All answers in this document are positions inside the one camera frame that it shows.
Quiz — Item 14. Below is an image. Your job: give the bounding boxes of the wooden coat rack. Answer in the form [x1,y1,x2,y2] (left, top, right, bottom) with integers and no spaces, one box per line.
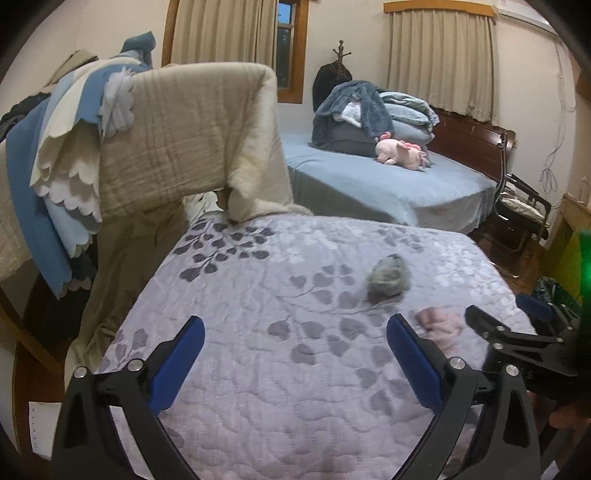
[332,39,354,70]

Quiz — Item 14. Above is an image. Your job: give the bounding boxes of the beige blanket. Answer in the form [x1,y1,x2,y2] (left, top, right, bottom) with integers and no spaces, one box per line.
[0,61,315,282]

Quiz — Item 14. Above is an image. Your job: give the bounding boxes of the black coat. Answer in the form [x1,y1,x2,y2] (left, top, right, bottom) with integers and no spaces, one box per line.
[313,62,354,114]

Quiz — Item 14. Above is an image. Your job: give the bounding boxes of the beige curtain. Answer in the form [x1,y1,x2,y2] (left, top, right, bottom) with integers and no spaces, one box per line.
[388,9,502,125]
[168,0,280,77]

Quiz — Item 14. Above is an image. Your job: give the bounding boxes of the grey ball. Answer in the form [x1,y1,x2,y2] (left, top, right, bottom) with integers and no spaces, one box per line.
[366,256,411,303]

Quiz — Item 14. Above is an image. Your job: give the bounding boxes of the bed with blue sheet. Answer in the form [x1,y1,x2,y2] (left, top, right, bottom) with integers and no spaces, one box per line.
[279,127,499,238]

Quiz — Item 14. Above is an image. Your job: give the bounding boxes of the wooden curtain pelmet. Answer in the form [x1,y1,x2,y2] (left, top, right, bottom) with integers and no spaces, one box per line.
[383,0,497,19]

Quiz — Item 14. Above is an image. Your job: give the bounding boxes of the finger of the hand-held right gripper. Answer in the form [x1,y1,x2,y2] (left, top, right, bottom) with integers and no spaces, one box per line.
[464,305,571,374]
[516,293,583,325]

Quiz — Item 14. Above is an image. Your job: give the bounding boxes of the wall cables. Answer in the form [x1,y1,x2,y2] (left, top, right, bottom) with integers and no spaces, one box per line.
[540,37,578,195]

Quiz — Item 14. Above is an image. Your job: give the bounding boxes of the black trash bag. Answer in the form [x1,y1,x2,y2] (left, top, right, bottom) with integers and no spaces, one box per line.
[531,276,583,308]

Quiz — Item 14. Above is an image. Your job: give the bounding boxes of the pink plush toy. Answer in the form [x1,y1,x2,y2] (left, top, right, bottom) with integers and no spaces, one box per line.
[374,138,430,171]

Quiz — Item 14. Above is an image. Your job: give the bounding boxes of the wooden framed window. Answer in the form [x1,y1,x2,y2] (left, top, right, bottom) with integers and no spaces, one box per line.
[276,0,309,104]

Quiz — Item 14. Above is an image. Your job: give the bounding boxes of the dark wooden headboard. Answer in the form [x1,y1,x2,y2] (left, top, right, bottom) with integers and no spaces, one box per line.
[429,106,517,185]

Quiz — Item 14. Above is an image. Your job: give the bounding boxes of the blue white scalloped blanket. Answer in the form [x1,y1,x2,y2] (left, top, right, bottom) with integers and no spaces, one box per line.
[7,31,158,298]

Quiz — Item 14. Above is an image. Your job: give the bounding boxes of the light wooden desk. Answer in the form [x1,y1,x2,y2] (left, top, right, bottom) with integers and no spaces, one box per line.
[549,191,591,305]

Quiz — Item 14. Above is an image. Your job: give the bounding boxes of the dark grey cloth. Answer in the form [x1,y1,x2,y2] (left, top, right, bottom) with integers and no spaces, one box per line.
[0,95,51,144]

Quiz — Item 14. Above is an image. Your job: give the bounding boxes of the chair cushion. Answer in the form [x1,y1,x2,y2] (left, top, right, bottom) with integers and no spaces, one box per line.
[501,187,548,220]

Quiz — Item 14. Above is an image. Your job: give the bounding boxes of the white paper sheet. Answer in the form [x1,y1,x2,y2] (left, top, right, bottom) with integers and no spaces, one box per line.
[28,401,63,460]

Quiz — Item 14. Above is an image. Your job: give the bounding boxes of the tan cloth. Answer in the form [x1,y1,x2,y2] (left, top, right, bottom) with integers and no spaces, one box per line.
[46,51,100,88]

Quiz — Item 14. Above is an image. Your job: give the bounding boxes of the grey pillow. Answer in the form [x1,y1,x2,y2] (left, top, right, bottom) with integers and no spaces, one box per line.
[311,122,384,158]

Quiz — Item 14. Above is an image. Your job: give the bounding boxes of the pale pink cloth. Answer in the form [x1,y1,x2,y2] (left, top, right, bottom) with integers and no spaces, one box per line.
[413,307,465,354]

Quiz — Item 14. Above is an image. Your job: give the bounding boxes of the black metal chair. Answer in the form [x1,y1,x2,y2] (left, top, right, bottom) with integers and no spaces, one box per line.
[480,173,552,280]

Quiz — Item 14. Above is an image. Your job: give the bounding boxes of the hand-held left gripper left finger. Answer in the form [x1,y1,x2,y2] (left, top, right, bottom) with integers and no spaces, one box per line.
[52,316,206,480]

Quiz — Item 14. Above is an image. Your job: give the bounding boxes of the grey floral quilted mat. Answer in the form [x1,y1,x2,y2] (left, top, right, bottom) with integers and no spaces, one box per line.
[65,215,539,480]

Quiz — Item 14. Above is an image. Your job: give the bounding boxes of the white air conditioner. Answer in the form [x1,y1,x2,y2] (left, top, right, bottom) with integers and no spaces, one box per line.
[496,0,559,33]

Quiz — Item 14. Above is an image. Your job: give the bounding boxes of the wooden furniture frame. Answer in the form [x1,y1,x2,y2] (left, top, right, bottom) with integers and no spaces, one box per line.
[0,272,65,384]

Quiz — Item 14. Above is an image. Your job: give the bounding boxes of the light blue folded duvet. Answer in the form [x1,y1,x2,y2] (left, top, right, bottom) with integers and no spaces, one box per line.
[379,92,441,146]

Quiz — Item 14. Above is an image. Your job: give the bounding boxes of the tan sheet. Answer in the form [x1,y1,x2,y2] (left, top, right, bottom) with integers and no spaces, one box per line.
[67,194,222,384]

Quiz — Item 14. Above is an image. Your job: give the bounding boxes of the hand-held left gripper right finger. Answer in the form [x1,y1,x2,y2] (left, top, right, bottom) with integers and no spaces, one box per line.
[386,314,541,480]

